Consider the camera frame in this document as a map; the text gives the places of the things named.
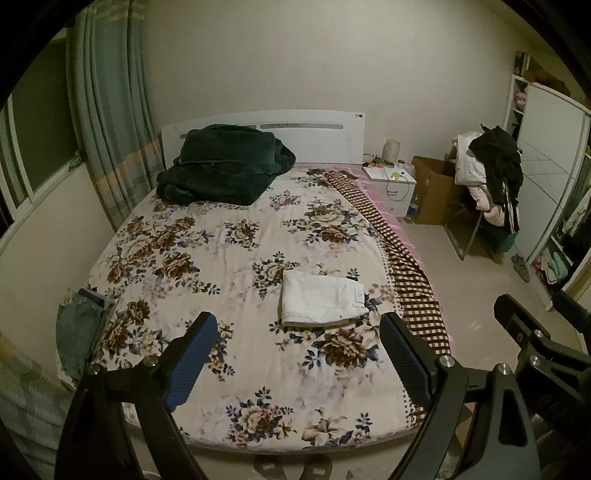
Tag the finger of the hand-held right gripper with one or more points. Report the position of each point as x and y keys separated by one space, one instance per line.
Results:
x=572 y=307
x=517 y=318

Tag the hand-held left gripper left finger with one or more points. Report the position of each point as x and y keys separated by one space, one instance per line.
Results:
x=191 y=364

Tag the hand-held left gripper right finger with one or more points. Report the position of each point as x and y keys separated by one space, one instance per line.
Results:
x=406 y=364

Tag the white pants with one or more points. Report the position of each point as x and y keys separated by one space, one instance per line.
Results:
x=318 y=300

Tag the teal folded clothes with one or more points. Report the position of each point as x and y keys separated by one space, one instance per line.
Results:
x=556 y=270

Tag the grey shoe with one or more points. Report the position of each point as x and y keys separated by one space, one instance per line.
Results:
x=525 y=274
x=518 y=261

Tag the floral bed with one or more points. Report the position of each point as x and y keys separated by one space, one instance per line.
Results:
x=231 y=323

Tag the green bag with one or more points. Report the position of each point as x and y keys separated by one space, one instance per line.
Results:
x=505 y=242

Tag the hanging pale garment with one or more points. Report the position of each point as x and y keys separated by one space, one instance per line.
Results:
x=577 y=214

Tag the metal folding chair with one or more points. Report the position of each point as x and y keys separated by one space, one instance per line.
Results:
x=471 y=237

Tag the pink garment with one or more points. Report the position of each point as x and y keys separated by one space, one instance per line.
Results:
x=489 y=203

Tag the blue jeans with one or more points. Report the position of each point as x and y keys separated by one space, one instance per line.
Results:
x=76 y=332

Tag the grey slipper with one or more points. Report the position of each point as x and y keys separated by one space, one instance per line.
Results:
x=271 y=468
x=316 y=468

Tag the white wardrobe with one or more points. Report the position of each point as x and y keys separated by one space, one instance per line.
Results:
x=545 y=161

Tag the brown cardboard box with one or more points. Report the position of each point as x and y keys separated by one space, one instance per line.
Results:
x=434 y=194

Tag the clear plastic bottle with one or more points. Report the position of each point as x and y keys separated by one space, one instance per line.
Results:
x=414 y=206

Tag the white garment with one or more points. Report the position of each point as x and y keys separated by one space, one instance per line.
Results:
x=471 y=168

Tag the black garment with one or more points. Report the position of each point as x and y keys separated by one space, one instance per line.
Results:
x=498 y=161

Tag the pale plaid cloth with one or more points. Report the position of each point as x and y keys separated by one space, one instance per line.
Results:
x=32 y=406

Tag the white nightstand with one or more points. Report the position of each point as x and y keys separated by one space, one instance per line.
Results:
x=397 y=194

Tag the dark green blanket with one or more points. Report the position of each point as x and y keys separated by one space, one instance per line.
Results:
x=221 y=170

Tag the beige table lamp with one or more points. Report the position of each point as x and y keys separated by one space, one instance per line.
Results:
x=391 y=152

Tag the pink plush item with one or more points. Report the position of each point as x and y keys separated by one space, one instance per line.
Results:
x=520 y=99

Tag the white bed headboard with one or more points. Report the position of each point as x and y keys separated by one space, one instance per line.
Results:
x=323 y=143

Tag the green striped curtain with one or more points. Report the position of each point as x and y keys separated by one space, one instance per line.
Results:
x=106 y=115

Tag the window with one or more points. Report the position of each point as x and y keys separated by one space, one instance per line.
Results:
x=41 y=120

